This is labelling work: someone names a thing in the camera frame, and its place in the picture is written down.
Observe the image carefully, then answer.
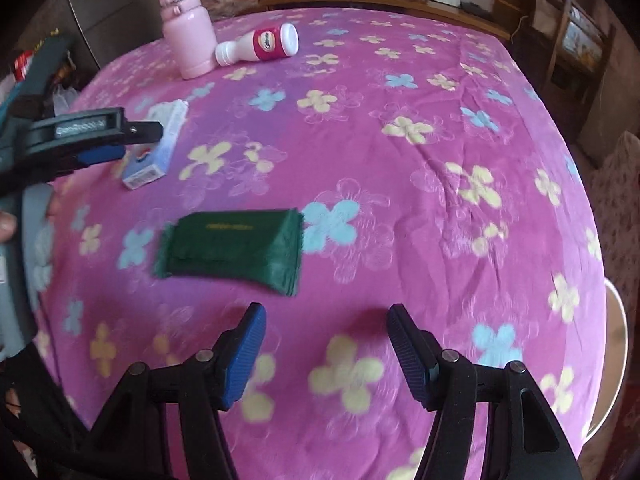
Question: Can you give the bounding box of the white round bucket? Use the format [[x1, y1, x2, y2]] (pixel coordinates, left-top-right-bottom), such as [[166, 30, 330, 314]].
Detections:
[[582, 277, 630, 443]]

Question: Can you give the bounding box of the floral covered sofa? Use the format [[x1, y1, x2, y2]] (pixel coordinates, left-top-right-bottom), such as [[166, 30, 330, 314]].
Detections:
[[582, 132, 640, 286]]

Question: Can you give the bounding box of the white bottle with pink label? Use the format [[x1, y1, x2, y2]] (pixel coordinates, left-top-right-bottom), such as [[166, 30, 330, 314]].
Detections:
[[215, 23, 299, 67]]

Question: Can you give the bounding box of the pile of household clutter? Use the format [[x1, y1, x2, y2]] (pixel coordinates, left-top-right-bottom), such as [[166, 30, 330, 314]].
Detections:
[[10, 35, 81, 118]]

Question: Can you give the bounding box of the long wooden cabinet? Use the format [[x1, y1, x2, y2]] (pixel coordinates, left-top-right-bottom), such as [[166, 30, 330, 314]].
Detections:
[[215, 0, 511, 41]]

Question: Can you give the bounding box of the person's left hand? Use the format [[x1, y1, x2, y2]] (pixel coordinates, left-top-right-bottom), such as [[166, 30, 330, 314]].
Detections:
[[0, 211, 20, 245]]

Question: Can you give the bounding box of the wooden shelf rack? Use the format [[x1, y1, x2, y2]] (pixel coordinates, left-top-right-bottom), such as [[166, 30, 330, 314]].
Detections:
[[525, 0, 618, 146]]

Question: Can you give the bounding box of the blue and white box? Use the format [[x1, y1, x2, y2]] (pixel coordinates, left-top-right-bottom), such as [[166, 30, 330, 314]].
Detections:
[[122, 101, 190, 191]]

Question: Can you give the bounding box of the pink floral blanket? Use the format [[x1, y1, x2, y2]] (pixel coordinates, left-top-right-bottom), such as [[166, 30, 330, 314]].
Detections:
[[35, 7, 608, 480]]

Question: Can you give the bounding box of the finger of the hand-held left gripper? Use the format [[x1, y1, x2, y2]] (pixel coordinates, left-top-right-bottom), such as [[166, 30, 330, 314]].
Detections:
[[70, 144, 127, 171], [122, 119, 165, 145]]

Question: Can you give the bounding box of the grey refrigerator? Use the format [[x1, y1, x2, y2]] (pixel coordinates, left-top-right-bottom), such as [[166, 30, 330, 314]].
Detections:
[[20, 0, 171, 76]]

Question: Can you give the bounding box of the dark green packet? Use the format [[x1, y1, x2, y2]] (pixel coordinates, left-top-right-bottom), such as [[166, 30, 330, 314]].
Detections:
[[152, 208, 304, 297]]

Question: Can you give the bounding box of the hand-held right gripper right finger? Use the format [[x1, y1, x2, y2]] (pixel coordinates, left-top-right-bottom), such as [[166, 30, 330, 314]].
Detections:
[[387, 303, 583, 480]]

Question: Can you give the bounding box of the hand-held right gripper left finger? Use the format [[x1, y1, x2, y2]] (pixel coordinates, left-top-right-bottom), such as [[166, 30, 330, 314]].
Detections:
[[87, 302, 267, 480]]

